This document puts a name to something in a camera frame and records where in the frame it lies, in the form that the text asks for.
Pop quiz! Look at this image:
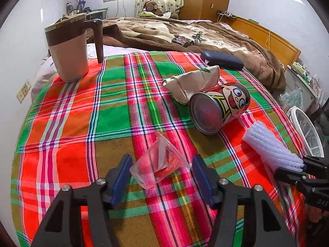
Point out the white foam net sleeve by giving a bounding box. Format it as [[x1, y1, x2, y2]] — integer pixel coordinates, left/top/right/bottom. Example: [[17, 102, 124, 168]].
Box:
[[242, 121, 305, 173]]

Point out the red cartoon can front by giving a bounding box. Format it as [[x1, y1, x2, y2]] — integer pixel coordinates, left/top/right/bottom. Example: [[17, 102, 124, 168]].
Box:
[[189, 82, 251, 135]]

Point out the clear plastic jelly cup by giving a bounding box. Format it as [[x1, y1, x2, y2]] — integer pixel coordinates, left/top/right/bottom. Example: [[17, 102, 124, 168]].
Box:
[[129, 132, 190, 190]]

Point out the white round trash bin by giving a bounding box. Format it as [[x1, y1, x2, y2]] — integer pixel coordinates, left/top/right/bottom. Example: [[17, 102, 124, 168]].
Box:
[[287, 106, 324, 158]]

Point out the plastic bag hanging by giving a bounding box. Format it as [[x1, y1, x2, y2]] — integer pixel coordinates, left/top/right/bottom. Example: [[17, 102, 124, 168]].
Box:
[[279, 89, 304, 112]]

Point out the grey bedside cabinet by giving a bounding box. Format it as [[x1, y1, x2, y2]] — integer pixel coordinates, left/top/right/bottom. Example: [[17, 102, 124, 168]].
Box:
[[285, 66, 323, 112]]

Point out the wooden bed headboard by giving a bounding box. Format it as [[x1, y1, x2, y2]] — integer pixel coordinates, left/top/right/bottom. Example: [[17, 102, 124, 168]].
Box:
[[221, 16, 301, 66]]

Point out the dark blue glasses case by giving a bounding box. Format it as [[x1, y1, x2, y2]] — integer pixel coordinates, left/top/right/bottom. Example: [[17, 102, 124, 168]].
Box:
[[200, 50, 244, 71]]

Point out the plaid tablecloth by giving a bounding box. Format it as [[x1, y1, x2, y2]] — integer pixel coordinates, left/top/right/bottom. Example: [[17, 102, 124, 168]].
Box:
[[11, 52, 307, 246]]

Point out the brown fleece blanket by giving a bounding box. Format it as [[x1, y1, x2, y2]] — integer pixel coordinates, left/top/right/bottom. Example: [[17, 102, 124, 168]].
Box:
[[102, 17, 286, 91]]

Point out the small green box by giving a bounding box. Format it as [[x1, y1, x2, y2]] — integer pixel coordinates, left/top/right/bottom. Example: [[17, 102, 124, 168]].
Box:
[[194, 33, 201, 43]]

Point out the brown beige travel mug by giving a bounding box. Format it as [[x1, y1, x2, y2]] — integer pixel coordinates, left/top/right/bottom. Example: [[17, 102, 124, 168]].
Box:
[[44, 13, 104, 83]]

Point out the cluttered side desk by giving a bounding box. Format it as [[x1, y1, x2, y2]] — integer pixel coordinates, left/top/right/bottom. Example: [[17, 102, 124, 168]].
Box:
[[58, 8, 108, 22]]

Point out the brown teddy bear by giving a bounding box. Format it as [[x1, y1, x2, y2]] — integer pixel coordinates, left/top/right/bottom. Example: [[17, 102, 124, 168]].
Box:
[[143, 1, 163, 16]]

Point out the wall power socket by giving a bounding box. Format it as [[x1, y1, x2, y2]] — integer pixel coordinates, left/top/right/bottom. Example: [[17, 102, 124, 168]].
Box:
[[16, 80, 32, 103]]

